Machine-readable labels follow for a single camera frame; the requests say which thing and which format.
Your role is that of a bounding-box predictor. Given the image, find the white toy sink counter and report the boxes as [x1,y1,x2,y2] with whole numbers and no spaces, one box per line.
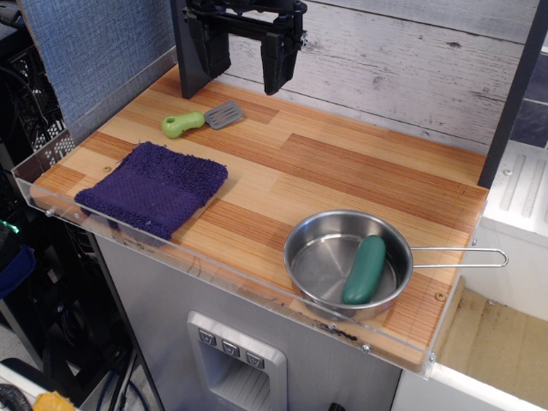
[393,141,547,410]

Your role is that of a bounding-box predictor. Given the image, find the yellow object bottom left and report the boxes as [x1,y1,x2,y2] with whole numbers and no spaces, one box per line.
[32,391,76,411]

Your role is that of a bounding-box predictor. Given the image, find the dark grey left post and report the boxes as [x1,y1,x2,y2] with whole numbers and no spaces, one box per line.
[170,1,213,99]

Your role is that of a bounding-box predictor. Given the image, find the purple towel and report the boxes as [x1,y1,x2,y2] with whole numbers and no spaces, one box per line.
[74,142,229,240]

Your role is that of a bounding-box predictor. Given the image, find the green toy cucumber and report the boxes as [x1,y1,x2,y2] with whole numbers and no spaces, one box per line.
[341,235,386,305]

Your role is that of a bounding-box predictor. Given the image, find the silver toy fridge cabinet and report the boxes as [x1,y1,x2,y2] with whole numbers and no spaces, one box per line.
[98,238,401,410]

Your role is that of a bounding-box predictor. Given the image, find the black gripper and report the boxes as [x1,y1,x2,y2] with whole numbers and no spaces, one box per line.
[183,1,307,95]

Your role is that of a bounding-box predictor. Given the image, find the blue cables on floor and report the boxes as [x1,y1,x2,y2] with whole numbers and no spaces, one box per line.
[96,350,151,411]

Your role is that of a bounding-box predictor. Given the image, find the clear acrylic guard rail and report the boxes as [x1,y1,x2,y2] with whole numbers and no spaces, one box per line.
[14,68,487,373]

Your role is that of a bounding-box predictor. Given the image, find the ice dispenser panel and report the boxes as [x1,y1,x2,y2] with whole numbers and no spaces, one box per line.
[187,311,288,410]

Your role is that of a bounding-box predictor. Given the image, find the green handled grey spatula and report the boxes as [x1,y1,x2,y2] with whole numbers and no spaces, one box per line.
[161,101,243,139]

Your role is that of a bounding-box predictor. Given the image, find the silver pan with wire handle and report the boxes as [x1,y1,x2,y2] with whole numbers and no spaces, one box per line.
[283,208,509,322]

